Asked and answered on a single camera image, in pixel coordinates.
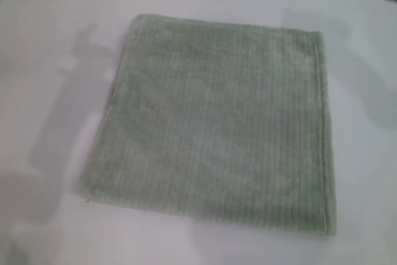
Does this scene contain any pale green ribbed towel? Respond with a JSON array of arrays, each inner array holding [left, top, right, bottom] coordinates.
[[77, 13, 338, 236]]

